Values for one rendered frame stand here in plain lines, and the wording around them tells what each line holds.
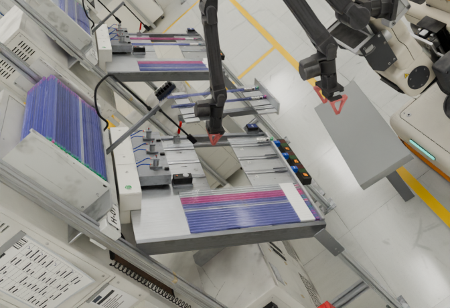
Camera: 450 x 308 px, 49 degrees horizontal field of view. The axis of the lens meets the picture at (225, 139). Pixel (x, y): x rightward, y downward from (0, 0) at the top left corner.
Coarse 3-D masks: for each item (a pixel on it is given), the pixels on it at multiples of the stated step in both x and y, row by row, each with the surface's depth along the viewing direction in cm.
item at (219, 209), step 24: (192, 192) 193; (216, 192) 195; (240, 192) 196; (264, 192) 198; (288, 192) 200; (192, 216) 180; (216, 216) 182; (240, 216) 183; (264, 216) 185; (288, 216) 186; (312, 216) 188
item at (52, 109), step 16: (48, 80) 191; (32, 96) 187; (48, 96) 178; (64, 96) 189; (32, 112) 174; (48, 112) 167; (64, 112) 178; (80, 112) 191; (96, 112) 206; (32, 128) 164; (48, 128) 159; (64, 128) 169; (80, 128) 181; (96, 128) 194; (64, 144) 160; (80, 144) 171; (96, 144) 183; (80, 160) 162; (96, 160) 172
